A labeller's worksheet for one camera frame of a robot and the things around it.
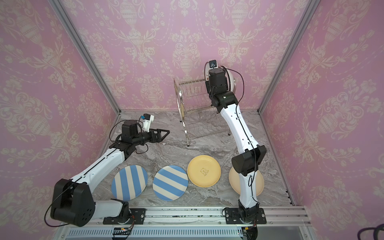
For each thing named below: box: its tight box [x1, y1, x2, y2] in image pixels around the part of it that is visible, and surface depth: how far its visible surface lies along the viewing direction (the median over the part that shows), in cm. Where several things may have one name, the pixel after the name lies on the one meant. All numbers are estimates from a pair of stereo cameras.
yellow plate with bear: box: [187, 155, 221, 188], surface depth 91 cm
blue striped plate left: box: [111, 164, 148, 201], surface depth 86 cm
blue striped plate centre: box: [152, 165, 189, 202], surface depth 87 cm
